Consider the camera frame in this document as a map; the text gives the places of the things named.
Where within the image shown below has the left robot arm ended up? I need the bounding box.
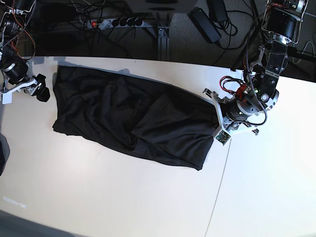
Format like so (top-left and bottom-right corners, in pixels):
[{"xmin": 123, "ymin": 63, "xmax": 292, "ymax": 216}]
[{"xmin": 204, "ymin": 0, "xmax": 309, "ymax": 144}]

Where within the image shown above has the black camera tripod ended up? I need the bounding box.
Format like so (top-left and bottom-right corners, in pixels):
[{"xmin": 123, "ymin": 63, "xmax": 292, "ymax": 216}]
[{"xmin": 287, "ymin": 46, "xmax": 316, "ymax": 63}]

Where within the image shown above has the black T-shirt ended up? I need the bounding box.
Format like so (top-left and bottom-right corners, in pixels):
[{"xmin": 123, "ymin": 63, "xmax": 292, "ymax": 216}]
[{"xmin": 53, "ymin": 66, "xmax": 219, "ymax": 170}]

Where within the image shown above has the white cable on floor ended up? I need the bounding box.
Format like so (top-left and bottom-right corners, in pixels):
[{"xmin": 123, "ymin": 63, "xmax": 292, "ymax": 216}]
[{"xmin": 302, "ymin": 40, "xmax": 316, "ymax": 59}]

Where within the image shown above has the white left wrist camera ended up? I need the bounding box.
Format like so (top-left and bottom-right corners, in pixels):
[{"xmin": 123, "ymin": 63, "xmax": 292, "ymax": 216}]
[{"xmin": 213, "ymin": 127, "xmax": 232, "ymax": 146}]

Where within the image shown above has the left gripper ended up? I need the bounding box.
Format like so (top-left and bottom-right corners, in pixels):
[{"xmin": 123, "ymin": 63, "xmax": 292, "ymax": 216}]
[{"xmin": 202, "ymin": 87, "xmax": 281, "ymax": 136}]

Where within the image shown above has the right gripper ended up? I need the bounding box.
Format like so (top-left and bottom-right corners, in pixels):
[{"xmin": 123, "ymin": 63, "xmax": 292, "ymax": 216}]
[{"xmin": 0, "ymin": 74, "xmax": 50, "ymax": 102}]

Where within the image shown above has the dark object at left edge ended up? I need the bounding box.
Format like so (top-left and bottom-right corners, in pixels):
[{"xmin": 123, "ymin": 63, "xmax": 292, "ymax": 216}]
[{"xmin": 0, "ymin": 134, "xmax": 10, "ymax": 176}]

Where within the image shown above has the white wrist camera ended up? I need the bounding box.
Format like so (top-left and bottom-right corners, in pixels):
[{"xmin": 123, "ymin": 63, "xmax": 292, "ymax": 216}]
[
  {"xmin": 1, "ymin": 92, "xmax": 12, "ymax": 105},
  {"xmin": 213, "ymin": 127, "xmax": 232, "ymax": 146}
]

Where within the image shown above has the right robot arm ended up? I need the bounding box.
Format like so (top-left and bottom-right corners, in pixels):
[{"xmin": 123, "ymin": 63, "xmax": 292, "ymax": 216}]
[{"xmin": 0, "ymin": 0, "xmax": 50, "ymax": 105}]

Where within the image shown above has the black power brick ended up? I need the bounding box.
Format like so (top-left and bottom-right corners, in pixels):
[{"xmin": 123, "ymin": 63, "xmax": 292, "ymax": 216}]
[{"xmin": 189, "ymin": 7, "xmax": 221, "ymax": 43}]

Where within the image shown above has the grey power strip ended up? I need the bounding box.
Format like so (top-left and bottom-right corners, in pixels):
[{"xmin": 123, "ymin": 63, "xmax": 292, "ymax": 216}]
[{"xmin": 84, "ymin": 17, "xmax": 145, "ymax": 31}]

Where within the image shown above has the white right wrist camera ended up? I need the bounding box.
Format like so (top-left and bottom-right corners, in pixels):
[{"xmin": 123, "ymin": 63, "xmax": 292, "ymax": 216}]
[{"xmin": 1, "ymin": 92, "xmax": 12, "ymax": 105}]

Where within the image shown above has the aluminium table leg frame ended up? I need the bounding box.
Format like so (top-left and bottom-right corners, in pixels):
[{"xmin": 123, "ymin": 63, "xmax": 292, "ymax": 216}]
[{"xmin": 145, "ymin": 12, "xmax": 173, "ymax": 61}]

